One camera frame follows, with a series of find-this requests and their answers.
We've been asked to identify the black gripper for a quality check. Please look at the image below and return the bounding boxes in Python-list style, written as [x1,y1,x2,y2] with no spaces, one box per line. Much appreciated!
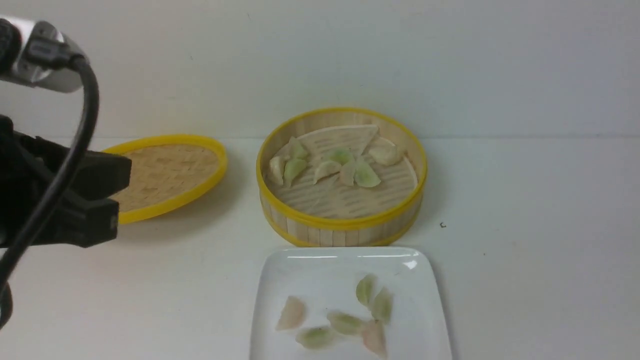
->
[0,115,133,249]

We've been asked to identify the pink white dumpling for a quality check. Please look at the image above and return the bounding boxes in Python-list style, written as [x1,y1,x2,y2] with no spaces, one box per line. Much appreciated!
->
[275,295,307,331]

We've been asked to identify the pale green dumpling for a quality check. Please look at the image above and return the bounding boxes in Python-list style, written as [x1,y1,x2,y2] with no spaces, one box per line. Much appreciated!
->
[287,136,309,160]
[355,273,377,309]

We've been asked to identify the white square plate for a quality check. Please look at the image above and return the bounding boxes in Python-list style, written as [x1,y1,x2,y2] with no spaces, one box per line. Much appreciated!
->
[249,246,453,360]

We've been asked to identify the green dumpling on plate left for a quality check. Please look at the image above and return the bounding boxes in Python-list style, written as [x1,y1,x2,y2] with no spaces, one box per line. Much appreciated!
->
[295,326,336,350]

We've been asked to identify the green dumpling on plate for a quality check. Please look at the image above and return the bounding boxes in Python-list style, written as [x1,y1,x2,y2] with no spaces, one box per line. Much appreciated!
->
[295,326,336,350]
[326,311,365,337]

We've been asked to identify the green dumpling on plate middle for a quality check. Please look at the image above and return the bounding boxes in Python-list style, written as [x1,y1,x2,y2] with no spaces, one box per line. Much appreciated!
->
[326,311,365,337]

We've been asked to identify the pink dumpling on plate right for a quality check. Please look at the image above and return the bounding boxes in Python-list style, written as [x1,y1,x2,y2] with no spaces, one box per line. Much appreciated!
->
[360,319,387,360]

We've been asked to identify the bamboo steamer lid yellow rim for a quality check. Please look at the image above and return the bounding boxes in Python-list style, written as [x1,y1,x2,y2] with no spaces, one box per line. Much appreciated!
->
[103,134,228,224]

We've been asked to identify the white dumpling steamer far left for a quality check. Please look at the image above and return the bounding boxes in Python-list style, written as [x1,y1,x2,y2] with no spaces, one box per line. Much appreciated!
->
[268,155,286,186]

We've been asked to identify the green dumpling steamer left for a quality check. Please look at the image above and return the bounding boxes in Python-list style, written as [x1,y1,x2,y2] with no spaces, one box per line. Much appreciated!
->
[283,158,307,187]

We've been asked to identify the bamboo steamer basket yellow rim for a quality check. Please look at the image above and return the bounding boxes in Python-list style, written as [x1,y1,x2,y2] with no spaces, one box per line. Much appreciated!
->
[255,107,428,247]

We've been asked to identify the green dumpling steamer centre top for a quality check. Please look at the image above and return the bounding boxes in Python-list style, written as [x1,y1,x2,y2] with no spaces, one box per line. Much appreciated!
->
[323,147,355,166]

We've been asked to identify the pink white dumpling steamer centre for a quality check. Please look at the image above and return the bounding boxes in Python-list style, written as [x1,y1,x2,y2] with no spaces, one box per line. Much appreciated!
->
[338,160,356,187]

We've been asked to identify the white dumpling steamer upper right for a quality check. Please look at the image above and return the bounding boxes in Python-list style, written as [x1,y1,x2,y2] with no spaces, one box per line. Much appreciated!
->
[368,145,405,167]

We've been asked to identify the black camera cable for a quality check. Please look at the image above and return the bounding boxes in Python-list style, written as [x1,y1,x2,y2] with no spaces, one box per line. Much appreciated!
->
[0,37,100,331]

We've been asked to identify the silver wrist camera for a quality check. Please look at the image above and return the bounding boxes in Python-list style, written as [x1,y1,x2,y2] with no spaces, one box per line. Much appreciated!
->
[0,14,88,94]

